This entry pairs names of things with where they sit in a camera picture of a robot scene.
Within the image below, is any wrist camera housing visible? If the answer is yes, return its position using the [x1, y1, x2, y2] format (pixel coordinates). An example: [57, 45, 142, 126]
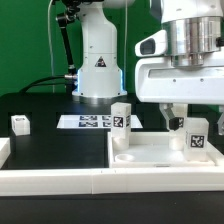
[135, 30, 168, 57]

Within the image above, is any white square table top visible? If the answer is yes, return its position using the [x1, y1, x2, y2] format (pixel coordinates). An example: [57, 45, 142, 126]
[108, 132, 216, 168]

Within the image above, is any white front fence bar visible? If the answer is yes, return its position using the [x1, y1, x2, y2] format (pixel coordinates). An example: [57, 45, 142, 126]
[0, 167, 224, 196]

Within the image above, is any white left fence bar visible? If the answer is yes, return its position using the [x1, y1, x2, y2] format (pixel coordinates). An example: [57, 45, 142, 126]
[0, 138, 11, 169]

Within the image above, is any white marker base plate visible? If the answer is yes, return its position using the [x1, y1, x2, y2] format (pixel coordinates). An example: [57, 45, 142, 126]
[56, 114, 144, 130]

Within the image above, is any white right fence bar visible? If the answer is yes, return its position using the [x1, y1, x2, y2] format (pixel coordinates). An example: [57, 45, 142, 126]
[207, 143, 224, 167]

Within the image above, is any black cable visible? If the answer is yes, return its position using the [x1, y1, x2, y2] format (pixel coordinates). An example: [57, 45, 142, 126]
[19, 75, 76, 94]

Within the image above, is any white fence bar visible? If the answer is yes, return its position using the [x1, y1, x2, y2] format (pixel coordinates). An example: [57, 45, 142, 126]
[207, 143, 224, 167]
[0, 138, 11, 169]
[0, 167, 224, 196]

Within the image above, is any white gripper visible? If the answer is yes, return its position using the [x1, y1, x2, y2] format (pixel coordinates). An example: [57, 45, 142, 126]
[135, 54, 224, 135]

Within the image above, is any white cable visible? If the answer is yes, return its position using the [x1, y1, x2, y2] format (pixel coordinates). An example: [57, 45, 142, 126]
[47, 0, 56, 94]

